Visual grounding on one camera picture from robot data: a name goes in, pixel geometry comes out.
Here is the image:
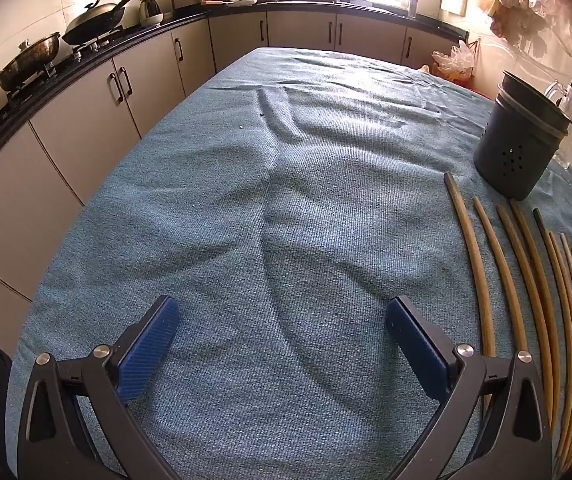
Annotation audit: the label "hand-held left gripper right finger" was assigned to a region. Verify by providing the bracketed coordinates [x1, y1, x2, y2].
[385, 296, 553, 480]

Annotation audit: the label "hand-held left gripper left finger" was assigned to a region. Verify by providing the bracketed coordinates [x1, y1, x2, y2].
[17, 295, 181, 480]

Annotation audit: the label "dark grey chopstick holder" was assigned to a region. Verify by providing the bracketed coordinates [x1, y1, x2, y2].
[473, 70, 572, 200]

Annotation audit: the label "blue tablecloth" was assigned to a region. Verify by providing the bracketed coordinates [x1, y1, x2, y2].
[6, 46, 572, 480]

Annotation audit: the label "beige kitchen cabinets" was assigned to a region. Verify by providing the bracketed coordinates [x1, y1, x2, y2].
[0, 10, 469, 361]

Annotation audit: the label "crumpled plastic bags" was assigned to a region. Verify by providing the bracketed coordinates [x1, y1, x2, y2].
[432, 40, 477, 86]

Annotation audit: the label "black gas stove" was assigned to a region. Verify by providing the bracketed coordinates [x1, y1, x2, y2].
[0, 25, 126, 108]

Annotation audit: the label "steel pot with lid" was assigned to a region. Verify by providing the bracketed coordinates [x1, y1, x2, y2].
[0, 32, 62, 93]

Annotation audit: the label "black wok with lid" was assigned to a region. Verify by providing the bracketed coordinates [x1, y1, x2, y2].
[60, 0, 141, 47]

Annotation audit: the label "black kitchen countertop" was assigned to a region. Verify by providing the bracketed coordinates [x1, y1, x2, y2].
[0, 0, 472, 196]

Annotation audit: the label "hanging clear plastic bag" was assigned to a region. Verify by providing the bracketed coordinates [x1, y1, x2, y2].
[528, 0, 572, 58]

